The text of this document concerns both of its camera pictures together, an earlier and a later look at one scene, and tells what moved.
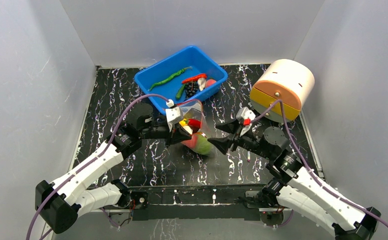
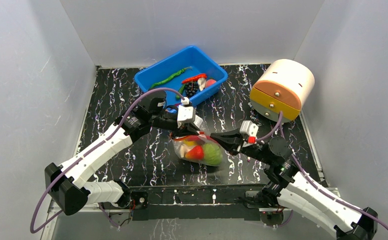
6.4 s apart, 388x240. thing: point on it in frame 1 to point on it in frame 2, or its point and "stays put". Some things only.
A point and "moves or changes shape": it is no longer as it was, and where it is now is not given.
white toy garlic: [201, 82] stays put
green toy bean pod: [170, 78] stays put
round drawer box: [288, 80] stays put
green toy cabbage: [203, 147] to [212, 154]
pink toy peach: [209, 82] stays put
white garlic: [188, 129] moves or changes shape
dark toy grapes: [191, 88] stays put
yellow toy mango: [183, 122] moves or changes shape
